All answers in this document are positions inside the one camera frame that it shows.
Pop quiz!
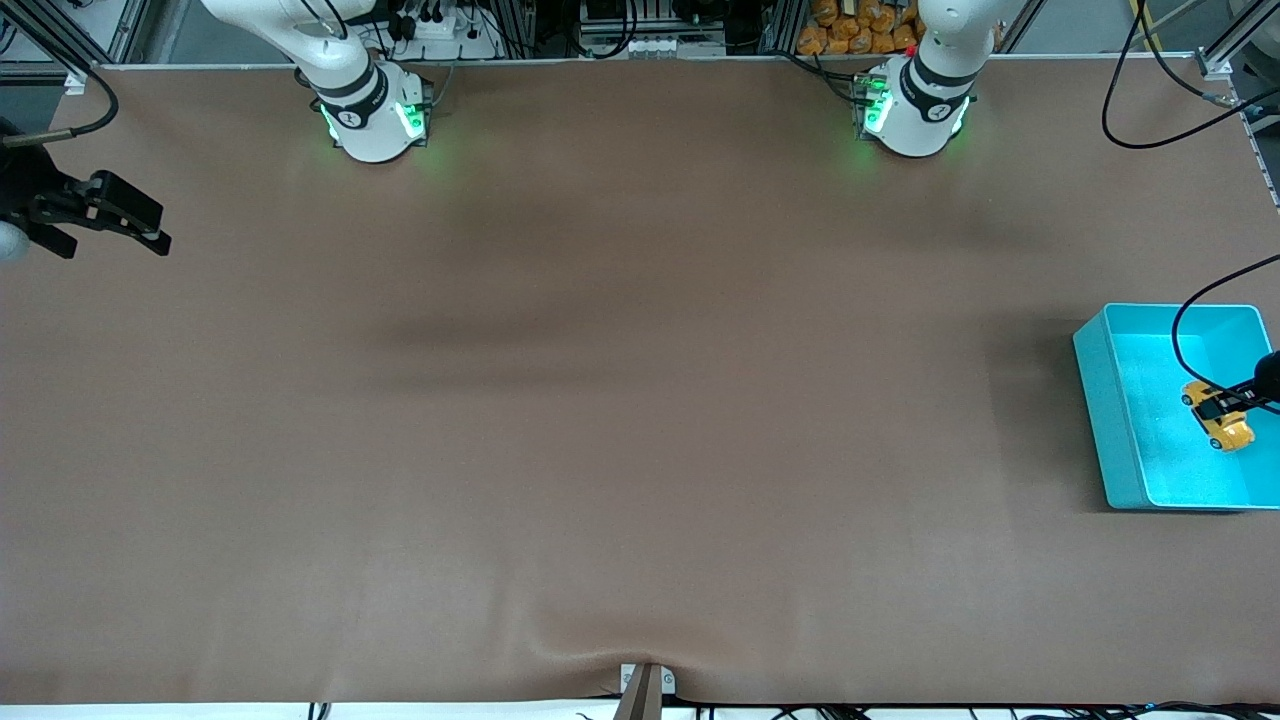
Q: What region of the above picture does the white power strip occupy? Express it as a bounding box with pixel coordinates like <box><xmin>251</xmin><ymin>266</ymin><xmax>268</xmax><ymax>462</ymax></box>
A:
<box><xmin>395</xmin><ymin>0</ymin><xmax>503</xmax><ymax>61</ymax></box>

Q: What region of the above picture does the white terminal connector strip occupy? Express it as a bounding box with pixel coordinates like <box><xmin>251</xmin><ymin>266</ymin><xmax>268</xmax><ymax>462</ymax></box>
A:
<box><xmin>586</xmin><ymin>36</ymin><xmax>727</xmax><ymax>59</ymax></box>

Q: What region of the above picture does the turquoise plastic bin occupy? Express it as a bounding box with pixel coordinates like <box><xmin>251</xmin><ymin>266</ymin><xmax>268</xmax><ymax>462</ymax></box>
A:
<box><xmin>1073</xmin><ymin>303</ymin><xmax>1280</xmax><ymax>513</ymax></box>

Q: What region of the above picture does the brown table cover cloth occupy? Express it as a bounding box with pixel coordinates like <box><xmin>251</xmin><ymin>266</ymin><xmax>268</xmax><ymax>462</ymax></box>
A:
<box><xmin>0</xmin><ymin>55</ymin><xmax>1280</xmax><ymax>707</ymax></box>

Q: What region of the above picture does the grey metal clamp bracket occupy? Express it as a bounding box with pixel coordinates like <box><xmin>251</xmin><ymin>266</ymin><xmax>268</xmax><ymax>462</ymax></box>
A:
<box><xmin>614</xmin><ymin>662</ymin><xmax>677</xmax><ymax>720</ymax></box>

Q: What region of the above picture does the aluminium frame profile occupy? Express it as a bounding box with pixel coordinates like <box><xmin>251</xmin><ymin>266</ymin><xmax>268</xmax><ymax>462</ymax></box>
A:
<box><xmin>0</xmin><ymin>0</ymin><xmax>153</xmax><ymax>83</ymax></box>
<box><xmin>1195</xmin><ymin>0</ymin><xmax>1280</xmax><ymax>81</ymax></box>

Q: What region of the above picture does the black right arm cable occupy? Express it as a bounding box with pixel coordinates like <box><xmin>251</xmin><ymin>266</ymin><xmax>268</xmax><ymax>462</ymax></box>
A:
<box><xmin>0</xmin><ymin>0</ymin><xmax>120</xmax><ymax>149</ymax></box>

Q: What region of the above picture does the orange packets pile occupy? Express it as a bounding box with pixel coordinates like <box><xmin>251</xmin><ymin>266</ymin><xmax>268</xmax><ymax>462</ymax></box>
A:
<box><xmin>796</xmin><ymin>0</ymin><xmax>1003</xmax><ymax>57</ymax></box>

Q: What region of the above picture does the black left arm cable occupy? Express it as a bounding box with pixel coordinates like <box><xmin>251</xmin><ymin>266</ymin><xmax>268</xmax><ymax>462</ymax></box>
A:
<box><xmin>1101</xmin><ymin>0</ymin><xmax>1280</xmax><ymax>401</ymax></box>

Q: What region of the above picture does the yellow beetle toy car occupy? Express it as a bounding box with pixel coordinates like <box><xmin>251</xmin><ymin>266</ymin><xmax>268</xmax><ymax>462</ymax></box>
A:
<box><xmin>1181</xmin><ymin>379</ymin><xmax>1257</xmax><ymax>454</ymax></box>

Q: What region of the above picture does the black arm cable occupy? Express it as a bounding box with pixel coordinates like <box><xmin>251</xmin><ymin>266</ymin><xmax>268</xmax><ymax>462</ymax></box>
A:
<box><xmin>0</xmin><ymin>0</ymin><xmax>120</xmax><ymax>149</ymax></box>
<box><xmin>1101</xmin><ymin>0</ymin><xmax>1280</xmax><ymax>401</ymax></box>

